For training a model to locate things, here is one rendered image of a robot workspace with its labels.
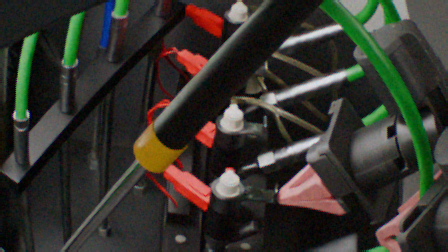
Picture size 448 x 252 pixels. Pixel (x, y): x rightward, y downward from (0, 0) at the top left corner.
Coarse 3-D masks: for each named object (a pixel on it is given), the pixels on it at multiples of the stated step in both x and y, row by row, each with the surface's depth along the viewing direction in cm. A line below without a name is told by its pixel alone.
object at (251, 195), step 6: (252, 192) 102; (258, 192) 102; (264, 192) 102; (270, 192) 103; (240, 198) 102; (246, 198) 102; (252, 198) 102; (258, 198) 102; (264, 198) 102; (270, 198) 102
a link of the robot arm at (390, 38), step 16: (384, 32) 90; (400, 32) 87; (416, 32) 87; (384, 48) 87; (400, 48) 87; (416, 48) 87; (368, 64) 88; (400, 64) 87; (416, 64) 88; (432, 64) 87; (416, 80) 88; (432, 80) 88; (384, 96) 89; (416, 96) 88; (400, 112) 89
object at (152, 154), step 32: (288, 0) 47; (320, 0) 46; (256, 32) 48; (288, 32) 48; (224, 64) 50; (256, 64) 49; (192, 96) 51; (224, 96) 51; (160, 128) 53; (192, 128) 52; (160, 160) 54; (128, 192) 56; (96, 224) 59
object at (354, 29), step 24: (336, 0) 75; (360, 24) 75; (24, 48) 91; (360, 48) 76; (24, 72) 93; (384, 72) 76; (24, 96) 95; (408, 96) 76; (24, 120) 97; (408, 120) 77; (432, 168) 79
